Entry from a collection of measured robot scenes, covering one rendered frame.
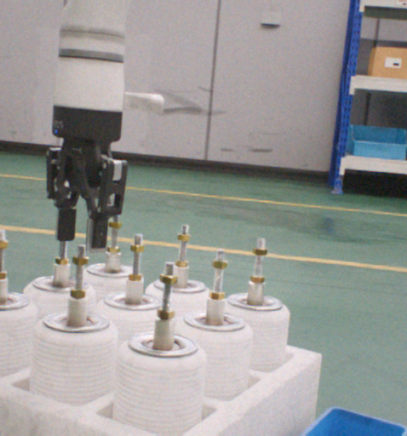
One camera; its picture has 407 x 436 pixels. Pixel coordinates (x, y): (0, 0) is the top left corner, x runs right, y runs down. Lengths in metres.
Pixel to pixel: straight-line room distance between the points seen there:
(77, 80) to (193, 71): 5.08
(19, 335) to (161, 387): 0.22
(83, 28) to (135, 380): 0.36
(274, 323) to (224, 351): 0.13
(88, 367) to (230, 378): 0.17
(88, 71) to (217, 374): 0.37
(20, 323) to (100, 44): 0.34
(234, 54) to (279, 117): 0.60
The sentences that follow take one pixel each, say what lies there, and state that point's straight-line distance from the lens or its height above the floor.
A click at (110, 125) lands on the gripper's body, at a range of 0.80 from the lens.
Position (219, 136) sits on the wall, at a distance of 5.84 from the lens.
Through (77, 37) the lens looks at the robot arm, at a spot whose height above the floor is 0.56.
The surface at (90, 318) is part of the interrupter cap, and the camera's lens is 0.87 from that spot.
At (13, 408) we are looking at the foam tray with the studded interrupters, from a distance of 0.84.
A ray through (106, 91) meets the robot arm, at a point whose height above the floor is 0.51.
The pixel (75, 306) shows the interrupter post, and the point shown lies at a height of 0.27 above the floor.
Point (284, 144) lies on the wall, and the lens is 5.82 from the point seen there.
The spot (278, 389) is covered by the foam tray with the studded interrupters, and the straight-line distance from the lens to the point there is 0.92.
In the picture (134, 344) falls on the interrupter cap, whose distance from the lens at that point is 0.79.
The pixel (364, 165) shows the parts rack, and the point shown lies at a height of 0.20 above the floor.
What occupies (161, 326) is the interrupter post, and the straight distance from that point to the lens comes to 0.78.
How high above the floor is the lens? 0.51
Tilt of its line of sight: 9 degrees down
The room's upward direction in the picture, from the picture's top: 5 degrees clockwise
